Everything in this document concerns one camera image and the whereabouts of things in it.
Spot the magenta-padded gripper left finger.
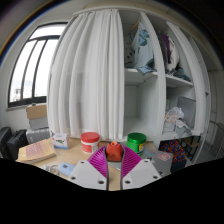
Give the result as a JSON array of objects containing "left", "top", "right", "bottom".
[{"left": 67, "top": 145, "right": 109, "bottom": 192}]

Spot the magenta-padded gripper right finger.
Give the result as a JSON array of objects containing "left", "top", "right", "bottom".
[{"left": 120, "top": 145, "right": 162, "bottom": 191}]

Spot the orange-red charger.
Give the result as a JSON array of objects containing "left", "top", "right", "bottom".
[{"left": 105, "top": 141, "right": 124, "bottom": 163}]

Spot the light blue power strip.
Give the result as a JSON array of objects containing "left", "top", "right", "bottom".
[{"left": 58, "top": 162, "right": 77, "bottom": 177}]

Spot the silver laptop with stickers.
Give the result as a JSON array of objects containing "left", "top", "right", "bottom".
[{"left": 108, "top": 148, "right": 174, "bottom": 178}]

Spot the white jar with red lid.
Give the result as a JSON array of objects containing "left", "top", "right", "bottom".
[{"left": 80, "top": 131, "right": 101, "bottom": 155}]

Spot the green round tin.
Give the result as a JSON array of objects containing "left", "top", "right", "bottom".
[{"left": 126, "top": 132, "right": 148, "bottom": 156}]

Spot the colourful patterned bag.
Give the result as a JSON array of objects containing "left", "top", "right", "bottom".
[{"left": 159, "top": 139, "right": 187, "bottom": 164}]

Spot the small white printed box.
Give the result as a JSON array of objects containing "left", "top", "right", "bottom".
[{"left": 50, "top": 131, "right": 71, "bottom": 150}]

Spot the yellow book with pink cover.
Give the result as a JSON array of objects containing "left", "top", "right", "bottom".
[{"left": 17, "top": 138, "right": 57, "bottom": 165}]

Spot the white ribbed radiator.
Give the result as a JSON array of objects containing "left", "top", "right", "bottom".
[{"left": 25, "top": 127, "right": 52, "bottom": 145}]

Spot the grey box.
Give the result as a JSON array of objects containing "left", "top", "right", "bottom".
[{"left": 28, "top": 116, "right": 50, "bottom": 131}]

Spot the black bag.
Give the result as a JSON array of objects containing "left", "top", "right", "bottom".
[{"left": 3, "top": 129, "right": 29, "bottom": 161}]

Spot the brown cardboard box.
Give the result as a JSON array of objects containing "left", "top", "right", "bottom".
[{"left": 25, "top": 103, "right": 48, "bottom": 120}]

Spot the black suitcase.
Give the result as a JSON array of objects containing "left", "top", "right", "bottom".
[{"left": 0, "top": 126, "right": 13, "bottom": 158}]

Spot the white shelf unit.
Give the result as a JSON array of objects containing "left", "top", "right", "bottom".
[{"left": 118, "top": 9, "right": 212, "bottom": 143}]

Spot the white curtain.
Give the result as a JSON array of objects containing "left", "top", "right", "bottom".
[{"left": 46, "top": 8, "right": 126, "bottom": 141}]

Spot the black-framed window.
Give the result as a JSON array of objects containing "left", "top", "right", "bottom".
[{"left": 7, "top": 22, "right": 68, "bottom": 108}]

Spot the white power strip cable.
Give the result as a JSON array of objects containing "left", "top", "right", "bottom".
[{"left": 42, "top": 163, "right": 61, "bottom": 174}]

